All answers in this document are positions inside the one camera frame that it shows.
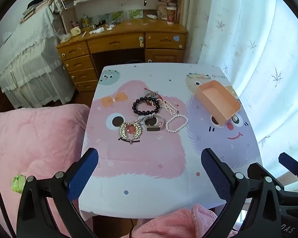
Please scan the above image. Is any red string bracelet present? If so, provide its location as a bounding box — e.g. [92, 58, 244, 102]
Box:
[144, 88, 164, 101]

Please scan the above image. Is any orange paper box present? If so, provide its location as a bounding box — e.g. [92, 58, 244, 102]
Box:
[196, 80, 242, 127]

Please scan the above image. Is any pink fluffy towel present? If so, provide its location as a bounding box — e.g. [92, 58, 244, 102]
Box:
[132, 204, 239, 238]

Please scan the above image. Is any white pearl necklace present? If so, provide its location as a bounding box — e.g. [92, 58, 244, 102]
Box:
[157, 99, 179, 116]

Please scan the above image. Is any green plastic wrapper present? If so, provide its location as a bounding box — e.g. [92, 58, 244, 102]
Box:
[11, 175, 28, 194]

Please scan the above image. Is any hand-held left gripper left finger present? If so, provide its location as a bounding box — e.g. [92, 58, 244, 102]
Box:
[16, 147, 100, 238]

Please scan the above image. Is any row of green photos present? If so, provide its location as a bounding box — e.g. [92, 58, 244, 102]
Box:
[107, 9, 143, 21]

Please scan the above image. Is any patterned beige bag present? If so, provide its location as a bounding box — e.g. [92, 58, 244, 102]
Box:
[156, 0, 177, 20]

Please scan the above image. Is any cartoon printed tablecloth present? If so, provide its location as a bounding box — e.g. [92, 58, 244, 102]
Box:
[78, 64, 264, 220]

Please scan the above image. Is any pink blanket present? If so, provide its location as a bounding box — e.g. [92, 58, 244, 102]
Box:
[0, 103, 91, 238]

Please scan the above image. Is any silver bracelet watch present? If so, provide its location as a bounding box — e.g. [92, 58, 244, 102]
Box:
[139, 114, 164, 132]

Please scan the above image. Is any gold leaf hair clip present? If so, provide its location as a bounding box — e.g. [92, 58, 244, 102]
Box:
[118, 121, 144, 145]

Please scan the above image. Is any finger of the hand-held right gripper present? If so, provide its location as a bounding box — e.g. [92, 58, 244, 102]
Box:
[278, 152, 298, 194]
[247, 162, 285, 193]

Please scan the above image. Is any clear plastic bag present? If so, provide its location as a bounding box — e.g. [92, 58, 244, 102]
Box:
[58, 32, 71, 43]

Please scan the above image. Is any stack of books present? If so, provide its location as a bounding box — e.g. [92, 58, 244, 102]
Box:
[20, 0, 50, 23]

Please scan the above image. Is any white leaf print curtain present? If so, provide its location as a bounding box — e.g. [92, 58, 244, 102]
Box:
[182, 0, 298, 179]

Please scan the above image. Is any white pearl bracelet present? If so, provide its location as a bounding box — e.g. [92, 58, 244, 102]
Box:
[165, 115, 189, 133]

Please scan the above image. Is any dark bead bracelet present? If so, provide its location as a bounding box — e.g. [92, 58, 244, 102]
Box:
[132, 97, 162, 116]

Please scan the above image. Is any red and white paper cup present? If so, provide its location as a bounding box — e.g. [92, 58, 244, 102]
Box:
[166, 7, 177, 25]

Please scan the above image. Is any wooden desk hutch shelf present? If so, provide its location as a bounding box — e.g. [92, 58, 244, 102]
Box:
[54, 0, 187, 30]

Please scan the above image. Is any wooden desk with drawers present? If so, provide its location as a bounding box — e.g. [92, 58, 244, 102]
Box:
[56, 21, 189, 93]

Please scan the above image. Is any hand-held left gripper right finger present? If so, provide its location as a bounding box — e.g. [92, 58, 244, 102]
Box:
[201, 148, 282, 238]

